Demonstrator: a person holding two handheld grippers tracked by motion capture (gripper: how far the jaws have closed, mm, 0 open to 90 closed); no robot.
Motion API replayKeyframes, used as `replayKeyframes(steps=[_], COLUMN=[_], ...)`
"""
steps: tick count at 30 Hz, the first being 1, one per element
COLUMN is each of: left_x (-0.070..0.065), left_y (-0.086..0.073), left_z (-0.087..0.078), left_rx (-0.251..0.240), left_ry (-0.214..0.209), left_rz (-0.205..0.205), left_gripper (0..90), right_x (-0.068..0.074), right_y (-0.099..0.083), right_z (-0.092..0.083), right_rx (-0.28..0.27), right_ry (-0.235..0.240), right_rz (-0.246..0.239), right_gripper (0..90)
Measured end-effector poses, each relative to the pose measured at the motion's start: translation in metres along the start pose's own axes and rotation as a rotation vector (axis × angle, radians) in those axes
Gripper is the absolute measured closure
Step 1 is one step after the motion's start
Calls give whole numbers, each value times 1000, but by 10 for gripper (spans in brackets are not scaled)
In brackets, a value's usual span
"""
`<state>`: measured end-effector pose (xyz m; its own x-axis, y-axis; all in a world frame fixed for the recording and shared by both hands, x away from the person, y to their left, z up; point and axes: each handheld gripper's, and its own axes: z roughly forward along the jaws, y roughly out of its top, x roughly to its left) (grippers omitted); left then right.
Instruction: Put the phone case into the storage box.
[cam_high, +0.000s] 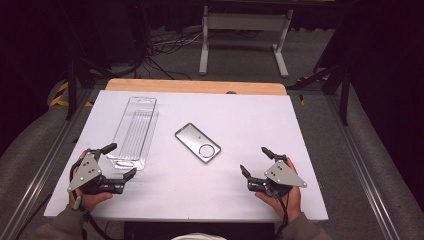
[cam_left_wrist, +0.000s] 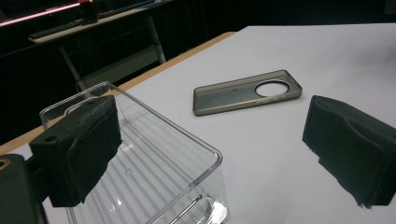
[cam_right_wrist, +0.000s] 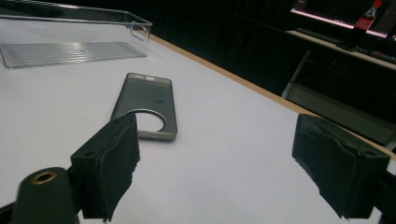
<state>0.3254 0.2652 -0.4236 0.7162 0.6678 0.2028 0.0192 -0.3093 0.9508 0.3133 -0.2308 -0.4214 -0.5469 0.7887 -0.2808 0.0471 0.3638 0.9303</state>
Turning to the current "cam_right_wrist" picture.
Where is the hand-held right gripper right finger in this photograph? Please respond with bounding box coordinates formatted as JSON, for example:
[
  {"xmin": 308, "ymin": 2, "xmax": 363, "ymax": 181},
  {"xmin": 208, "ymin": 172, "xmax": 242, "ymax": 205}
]
[{"xmin": 291, "ymin": 113, "xmax": 391, "ymax": 220}]

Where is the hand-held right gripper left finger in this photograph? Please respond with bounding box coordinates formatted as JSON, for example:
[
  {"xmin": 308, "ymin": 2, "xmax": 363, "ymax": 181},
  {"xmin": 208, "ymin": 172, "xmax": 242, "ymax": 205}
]
[{"xmin": 70, "ymin": 112, "xmax": 141, "ymax": 223}]

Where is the dark keyboard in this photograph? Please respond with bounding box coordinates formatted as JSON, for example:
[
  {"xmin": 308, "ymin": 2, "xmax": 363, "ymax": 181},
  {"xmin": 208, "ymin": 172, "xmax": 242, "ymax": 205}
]
[{"xmin": 295, "ymin": 27, "xmax": 396, "ymax": 65}]

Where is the cola bottle with red label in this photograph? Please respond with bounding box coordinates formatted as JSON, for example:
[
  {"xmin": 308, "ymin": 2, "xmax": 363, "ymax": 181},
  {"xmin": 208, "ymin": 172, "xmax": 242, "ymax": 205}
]
[{"xmin": 343, "ymin": 0, "xmax": 384, "ymax": 49}]

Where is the clear plastic storage bin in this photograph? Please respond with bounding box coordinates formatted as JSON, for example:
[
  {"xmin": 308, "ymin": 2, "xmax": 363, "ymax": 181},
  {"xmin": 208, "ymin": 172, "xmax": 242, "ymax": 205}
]
[{"xmin": 0, "ymin": 0, "xmax": 154, "ymax": 70}]

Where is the computer monitor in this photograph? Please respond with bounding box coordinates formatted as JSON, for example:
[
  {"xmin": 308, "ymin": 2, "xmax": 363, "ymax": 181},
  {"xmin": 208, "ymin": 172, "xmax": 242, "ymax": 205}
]
[{"xmin": 290, "ymin": 0, "xmax": 396, "ymax": 40}]

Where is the light background desk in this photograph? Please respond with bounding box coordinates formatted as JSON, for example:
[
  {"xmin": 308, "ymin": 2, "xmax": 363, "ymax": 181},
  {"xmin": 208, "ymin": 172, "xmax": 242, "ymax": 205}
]
[{"xmin": 280, "ymin": 30, "xmax": 396, "ymax": 147}]

